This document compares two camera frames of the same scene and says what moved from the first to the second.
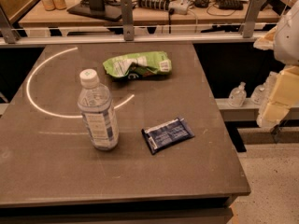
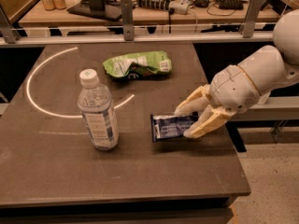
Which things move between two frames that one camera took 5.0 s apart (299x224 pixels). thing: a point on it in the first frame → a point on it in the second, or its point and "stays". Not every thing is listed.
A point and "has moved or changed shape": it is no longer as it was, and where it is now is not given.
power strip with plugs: [178, 6] stays
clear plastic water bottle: [94, 101] stays
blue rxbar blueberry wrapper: [167, 134] has moved or changed shape
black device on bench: [230, 4] stays
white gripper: [288, 39] → [234, 88]
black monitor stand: [97, 5] stays
